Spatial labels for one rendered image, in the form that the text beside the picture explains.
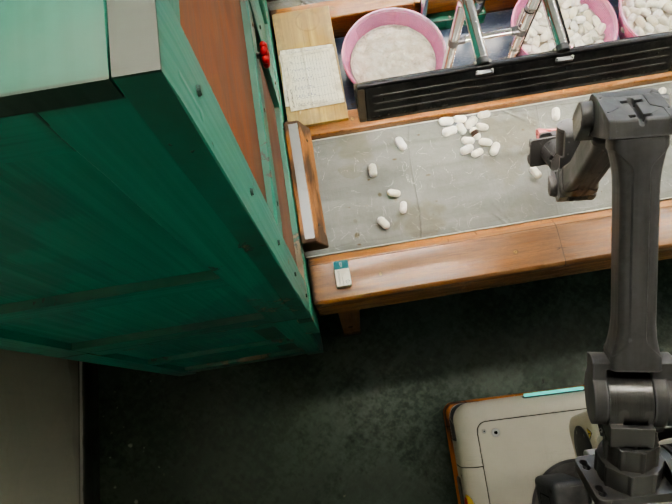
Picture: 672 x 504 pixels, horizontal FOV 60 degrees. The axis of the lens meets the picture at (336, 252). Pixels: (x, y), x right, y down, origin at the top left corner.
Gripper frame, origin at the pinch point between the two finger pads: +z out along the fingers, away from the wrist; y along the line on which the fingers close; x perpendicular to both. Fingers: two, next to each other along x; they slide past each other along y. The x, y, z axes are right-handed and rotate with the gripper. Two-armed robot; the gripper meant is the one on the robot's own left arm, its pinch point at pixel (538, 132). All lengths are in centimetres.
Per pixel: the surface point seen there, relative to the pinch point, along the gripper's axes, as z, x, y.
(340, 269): -16, 17, 50
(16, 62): -85, -56, 65
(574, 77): -15.6, -18.7, -0.1
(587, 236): -15.5, 20.3, -6.9
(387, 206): -1.9, 11.6, 36.8
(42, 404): -2, 59, 144
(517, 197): -4.0, 14.0, 5.7
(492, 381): 10, 97, 7
